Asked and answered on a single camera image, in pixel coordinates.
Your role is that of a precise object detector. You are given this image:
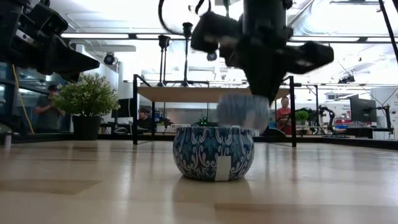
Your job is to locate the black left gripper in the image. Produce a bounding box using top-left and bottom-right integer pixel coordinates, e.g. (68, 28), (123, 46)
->
(12, 2), (101, 83)

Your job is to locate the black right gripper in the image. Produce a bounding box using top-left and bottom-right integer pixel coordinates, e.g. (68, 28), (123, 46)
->
(190, 11), (335, 105)

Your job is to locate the patterned candle tin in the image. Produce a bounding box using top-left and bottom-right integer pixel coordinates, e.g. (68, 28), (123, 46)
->
(172, 124), (256, 182)
(216, 92), (271, 132)

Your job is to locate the black metal candlestick holder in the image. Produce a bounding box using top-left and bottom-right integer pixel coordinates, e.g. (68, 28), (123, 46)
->
(157, 34), (169, 88)
(183, 37), (192, 88)
(160, 34), (172, 85)
(181, 22), (194, 88)

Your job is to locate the potted green artificial plant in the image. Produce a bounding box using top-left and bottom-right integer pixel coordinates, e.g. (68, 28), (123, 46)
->
(52, 73), (121, 141)

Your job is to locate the person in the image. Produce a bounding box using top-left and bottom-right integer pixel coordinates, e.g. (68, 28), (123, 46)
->
(33, 84), (67, 134)
(276, 96), (293, 135)
(137, 107), (153, 130)

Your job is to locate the long ceiling light bar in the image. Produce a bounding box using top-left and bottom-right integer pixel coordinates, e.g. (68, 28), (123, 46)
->
(60, 32), (398, 44)

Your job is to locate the black office chair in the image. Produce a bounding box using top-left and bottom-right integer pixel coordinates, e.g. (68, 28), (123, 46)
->
(269, 127), (287, 138)

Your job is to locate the black computer monitor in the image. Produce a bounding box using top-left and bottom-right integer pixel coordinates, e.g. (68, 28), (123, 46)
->
(349, 94), (378, 124)
(111, 98), (135, 119)

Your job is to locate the cluttered background desk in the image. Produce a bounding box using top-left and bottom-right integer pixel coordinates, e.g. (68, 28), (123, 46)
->
(298, 119), (394, 140)

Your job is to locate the yellow hanging cable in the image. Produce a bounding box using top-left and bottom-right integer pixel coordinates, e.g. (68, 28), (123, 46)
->
(11, 63), (35, 135)

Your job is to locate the silver ventilation duct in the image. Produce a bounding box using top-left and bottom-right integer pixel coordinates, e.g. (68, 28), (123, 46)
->
(287, 0), (343, 43)

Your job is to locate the wooden shelf riser black frame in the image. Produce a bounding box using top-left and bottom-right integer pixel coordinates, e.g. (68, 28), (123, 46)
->
(132, 73), (297, 149)

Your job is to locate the black aluminium rig frame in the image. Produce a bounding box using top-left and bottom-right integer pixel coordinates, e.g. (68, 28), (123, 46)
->
(0, 132), (398, 151)

